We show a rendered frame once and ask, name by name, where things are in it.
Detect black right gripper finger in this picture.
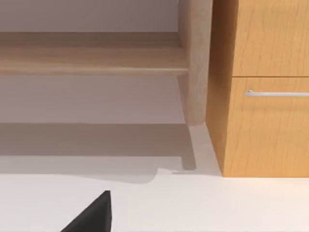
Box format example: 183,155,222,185
59,190,112,232

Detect pale wooden open shelf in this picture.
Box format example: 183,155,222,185
0,0,213,128

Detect orange wooden cupboard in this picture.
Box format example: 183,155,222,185
205,0,309,178

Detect orange wooden drawer front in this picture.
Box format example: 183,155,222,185
231,0,309,78
223,76,309,178

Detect long metal handle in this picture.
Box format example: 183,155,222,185
243,89,309,98

